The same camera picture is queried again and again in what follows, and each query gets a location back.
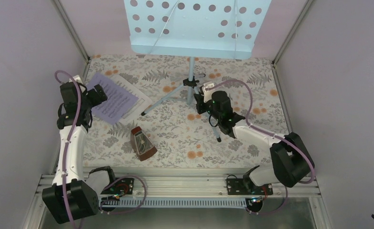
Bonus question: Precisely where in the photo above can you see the brown wooden metronome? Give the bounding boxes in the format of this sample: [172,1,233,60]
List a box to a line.
[130,126,158,161]

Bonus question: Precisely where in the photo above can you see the perforated cable tray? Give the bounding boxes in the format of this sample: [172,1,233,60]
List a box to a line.
[102,197,262,208]

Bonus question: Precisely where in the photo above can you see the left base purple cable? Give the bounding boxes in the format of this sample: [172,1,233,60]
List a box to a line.
[99,175,147,216]

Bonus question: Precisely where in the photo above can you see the white sheet music page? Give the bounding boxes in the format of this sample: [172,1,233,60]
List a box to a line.
[112,73,152,125]

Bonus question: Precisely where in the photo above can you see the floral patterned table mat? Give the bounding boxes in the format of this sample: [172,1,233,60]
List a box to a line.
[84,54,288,168]

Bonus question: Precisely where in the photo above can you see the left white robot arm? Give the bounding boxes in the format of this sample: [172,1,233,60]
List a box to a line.
[42,82,115,224]

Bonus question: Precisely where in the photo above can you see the clear plastic metronome cover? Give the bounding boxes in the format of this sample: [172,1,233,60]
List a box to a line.
[135,131,153,155]

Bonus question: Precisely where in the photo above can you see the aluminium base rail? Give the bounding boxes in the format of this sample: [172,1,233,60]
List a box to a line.
[35,167,321,198]

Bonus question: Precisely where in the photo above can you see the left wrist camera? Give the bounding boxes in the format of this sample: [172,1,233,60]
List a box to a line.
[73,75,86,92]

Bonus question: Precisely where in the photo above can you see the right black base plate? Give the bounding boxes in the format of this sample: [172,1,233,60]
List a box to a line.
[226,177,273,196]

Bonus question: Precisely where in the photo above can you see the light blue music stand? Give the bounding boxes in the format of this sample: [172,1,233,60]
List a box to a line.
[123,0,272,143]

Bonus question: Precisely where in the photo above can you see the lavender sheet music page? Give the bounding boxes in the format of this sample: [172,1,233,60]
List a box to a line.
[87,73,138,125]

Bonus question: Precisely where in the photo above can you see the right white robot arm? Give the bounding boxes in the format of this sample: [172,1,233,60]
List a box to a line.
[193,91,315,189]

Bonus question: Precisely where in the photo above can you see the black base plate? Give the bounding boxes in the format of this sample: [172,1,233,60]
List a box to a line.
[102,177,134,199]
[226,177,273,196]

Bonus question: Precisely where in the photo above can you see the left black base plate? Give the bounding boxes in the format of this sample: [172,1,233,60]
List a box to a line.
[102,177,134,199]

